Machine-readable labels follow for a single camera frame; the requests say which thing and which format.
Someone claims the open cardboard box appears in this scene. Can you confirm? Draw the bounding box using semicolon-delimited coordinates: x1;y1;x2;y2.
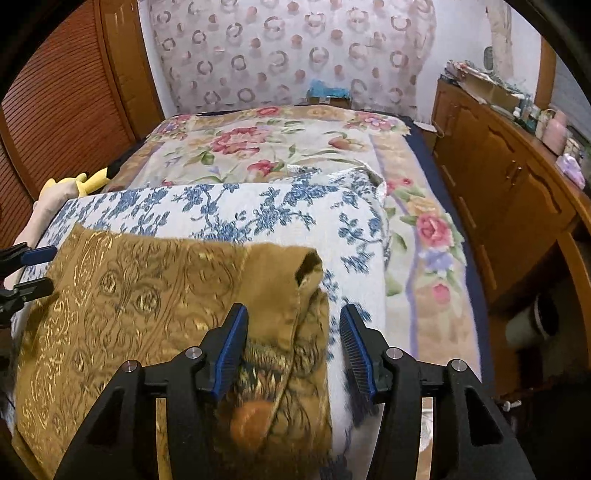
462;71;525;114

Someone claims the grey window blind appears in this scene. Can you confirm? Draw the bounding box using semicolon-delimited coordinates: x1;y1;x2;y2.
551;55;591;139

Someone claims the golden patterned garment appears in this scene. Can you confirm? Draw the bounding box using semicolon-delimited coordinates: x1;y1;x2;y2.
11;224;335;480

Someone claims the red floral bed blanket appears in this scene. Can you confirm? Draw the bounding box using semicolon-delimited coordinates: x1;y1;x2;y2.
99;105;485;407

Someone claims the teal cloth on box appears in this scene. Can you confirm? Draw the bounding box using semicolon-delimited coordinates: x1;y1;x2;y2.
307;79;352;99

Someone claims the beige lace curtain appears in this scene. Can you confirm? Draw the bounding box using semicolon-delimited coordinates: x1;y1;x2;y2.
487;0;515;77

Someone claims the beige pink pillow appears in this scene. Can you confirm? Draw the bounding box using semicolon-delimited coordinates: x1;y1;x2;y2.
9;180;77;287

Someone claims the circle patterned curtain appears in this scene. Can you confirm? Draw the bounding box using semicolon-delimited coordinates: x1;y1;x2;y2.
148;0;437;121

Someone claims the wooden louvered door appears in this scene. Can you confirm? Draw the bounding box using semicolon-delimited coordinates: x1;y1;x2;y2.
0;0;164;245

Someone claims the blue floral white quilt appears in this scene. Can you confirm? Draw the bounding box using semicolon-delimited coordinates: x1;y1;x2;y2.
9;178;393;480

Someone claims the white cylindrical container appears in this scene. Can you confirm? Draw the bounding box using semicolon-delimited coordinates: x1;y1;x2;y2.
505;295;560;348

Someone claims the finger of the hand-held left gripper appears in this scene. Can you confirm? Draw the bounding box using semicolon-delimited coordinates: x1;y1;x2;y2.
0;244;59;269
0;276;55;315

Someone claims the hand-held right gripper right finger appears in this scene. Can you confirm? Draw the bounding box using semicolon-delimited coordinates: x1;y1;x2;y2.
339;304;539;480

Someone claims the long wooden cabinet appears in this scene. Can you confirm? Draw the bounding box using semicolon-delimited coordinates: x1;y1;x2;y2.
431;76;591;305

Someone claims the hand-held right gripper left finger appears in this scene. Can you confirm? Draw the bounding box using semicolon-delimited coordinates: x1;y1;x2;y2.
53;302;250;480

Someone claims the yellow plush toy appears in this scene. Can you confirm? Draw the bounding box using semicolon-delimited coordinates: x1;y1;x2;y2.
44;166;116;197

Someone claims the purple tissue pack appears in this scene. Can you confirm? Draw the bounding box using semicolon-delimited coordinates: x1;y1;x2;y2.
555;154;587;189

